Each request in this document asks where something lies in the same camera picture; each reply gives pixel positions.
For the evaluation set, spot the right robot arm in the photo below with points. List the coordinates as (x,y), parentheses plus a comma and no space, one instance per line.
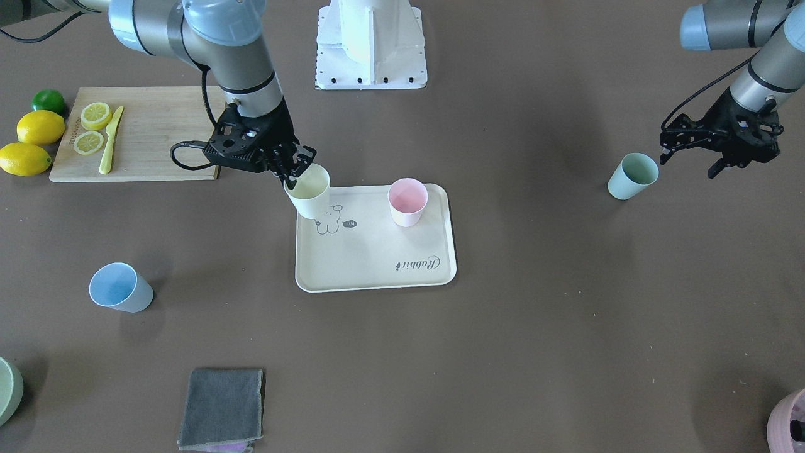
(222,37)

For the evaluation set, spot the green lime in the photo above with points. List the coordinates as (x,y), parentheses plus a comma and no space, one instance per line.
(48,100)

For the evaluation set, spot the grey folded cloth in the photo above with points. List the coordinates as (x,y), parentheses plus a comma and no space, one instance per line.
(223,410)

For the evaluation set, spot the cream yellow cup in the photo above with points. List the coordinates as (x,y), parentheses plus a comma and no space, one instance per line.
(310,193)

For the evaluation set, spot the blue cup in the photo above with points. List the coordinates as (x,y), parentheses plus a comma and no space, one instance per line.
(118,286)

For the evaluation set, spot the whole lemon upper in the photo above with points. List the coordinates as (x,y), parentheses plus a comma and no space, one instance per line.
(40,128)

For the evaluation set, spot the pink ice bowl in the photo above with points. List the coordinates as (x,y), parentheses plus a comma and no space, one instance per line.
(785,428)

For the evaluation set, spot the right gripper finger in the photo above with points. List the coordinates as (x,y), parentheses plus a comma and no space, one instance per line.
(288,176)
(302,157)

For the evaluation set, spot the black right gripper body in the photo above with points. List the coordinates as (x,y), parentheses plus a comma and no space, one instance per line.
(278,135)

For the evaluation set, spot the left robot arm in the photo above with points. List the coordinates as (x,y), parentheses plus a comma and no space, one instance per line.
(773,28)

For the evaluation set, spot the green cup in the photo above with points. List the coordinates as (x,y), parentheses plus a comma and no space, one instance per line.
(635,173)

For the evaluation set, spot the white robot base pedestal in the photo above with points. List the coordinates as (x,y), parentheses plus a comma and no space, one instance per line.
(370,45)

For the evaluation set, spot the whole lemon lower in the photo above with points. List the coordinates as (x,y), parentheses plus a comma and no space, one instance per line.
(25,159)

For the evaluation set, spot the cream rabbit tray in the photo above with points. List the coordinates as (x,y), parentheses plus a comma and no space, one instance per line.
(358,246)

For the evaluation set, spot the green bowl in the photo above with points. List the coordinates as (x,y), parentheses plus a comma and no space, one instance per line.
(12,386)

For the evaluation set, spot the yellow plastic knife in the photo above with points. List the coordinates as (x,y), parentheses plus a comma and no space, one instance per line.
(111,130)

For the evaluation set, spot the pink cup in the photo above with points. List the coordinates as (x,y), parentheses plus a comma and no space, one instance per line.
(407,198)

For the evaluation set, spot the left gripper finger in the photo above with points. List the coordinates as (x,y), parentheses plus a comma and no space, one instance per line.
(717,167)
(668,150)

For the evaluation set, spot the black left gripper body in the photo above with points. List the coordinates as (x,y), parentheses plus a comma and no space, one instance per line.
(719,119)

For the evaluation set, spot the wooden cutting board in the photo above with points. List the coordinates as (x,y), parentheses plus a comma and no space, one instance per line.
(154,118)

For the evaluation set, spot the whole lemon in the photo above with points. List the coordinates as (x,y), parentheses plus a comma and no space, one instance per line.
(40,128)
(25,159)

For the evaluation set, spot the lemon slice lower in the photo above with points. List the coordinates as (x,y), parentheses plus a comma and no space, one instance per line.
(88,143)

